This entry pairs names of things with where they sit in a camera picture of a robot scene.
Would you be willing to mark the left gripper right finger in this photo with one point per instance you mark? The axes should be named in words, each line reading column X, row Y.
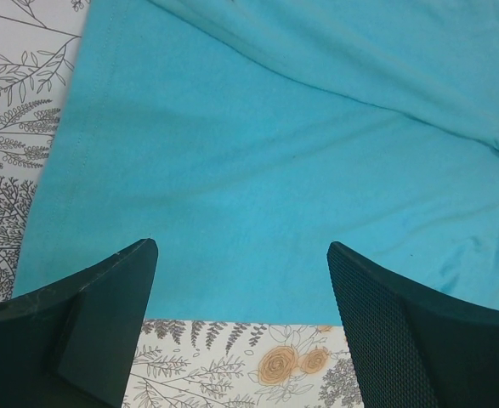
column 410, row 345

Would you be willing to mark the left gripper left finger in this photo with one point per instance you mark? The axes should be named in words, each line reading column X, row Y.
column 72, row 343

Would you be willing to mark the turquoise t shirt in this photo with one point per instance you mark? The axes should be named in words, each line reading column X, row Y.
column 245, row 137

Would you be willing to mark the floral patterned table cloth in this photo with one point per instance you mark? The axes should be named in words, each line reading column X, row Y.
column 179, row 363

